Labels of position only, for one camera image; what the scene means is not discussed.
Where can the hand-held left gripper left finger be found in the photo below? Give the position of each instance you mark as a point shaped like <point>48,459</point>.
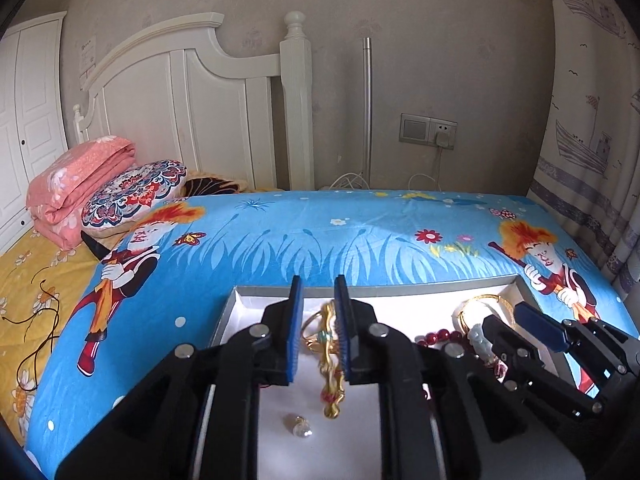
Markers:
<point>295,330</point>

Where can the pink folded quilt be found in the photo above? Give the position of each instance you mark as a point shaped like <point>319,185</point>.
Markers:
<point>80,175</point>

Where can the grey wall switch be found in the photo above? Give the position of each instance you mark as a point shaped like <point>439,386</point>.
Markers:
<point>414,128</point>

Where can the blue cartoon printed cloth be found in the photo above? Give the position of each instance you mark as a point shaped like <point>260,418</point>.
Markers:
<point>240,250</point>

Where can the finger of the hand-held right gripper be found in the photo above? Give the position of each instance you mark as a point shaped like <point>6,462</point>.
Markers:
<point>530,360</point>
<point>542,327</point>

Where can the white bed headboard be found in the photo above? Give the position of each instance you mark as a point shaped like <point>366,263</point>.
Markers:
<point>210,110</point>

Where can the grey shallow cardboard box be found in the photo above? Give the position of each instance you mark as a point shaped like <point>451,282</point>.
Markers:
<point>270,435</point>

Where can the ship printed curtain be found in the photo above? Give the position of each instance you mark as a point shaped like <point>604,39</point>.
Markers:
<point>590,110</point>

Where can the round patterned pillow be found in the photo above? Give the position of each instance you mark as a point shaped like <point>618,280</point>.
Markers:
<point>135,190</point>

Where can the white wardrobe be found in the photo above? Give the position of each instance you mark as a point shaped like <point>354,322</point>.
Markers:
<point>25,125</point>

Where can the yellow floral bed sheet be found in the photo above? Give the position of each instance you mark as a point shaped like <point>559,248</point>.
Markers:
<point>30,280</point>

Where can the gold bamboo-shaped bangle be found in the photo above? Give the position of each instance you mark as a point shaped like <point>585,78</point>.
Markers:
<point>327,370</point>

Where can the white plug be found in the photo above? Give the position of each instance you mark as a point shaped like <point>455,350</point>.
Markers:
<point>444,140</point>

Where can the thin gold bangle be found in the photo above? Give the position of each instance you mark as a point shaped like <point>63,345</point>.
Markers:
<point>480,298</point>

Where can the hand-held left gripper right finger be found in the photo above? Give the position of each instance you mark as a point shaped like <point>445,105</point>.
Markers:
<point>345,330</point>

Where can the dark brown cushion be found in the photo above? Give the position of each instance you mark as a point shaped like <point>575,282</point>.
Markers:
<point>215,185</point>

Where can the pearl earring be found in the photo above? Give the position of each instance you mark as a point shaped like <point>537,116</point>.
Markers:
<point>299,425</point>

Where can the pale jade pendant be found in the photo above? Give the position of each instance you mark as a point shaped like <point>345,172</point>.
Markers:
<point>477,340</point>

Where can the metal pole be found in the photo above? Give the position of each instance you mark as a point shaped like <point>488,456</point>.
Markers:
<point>367,110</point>

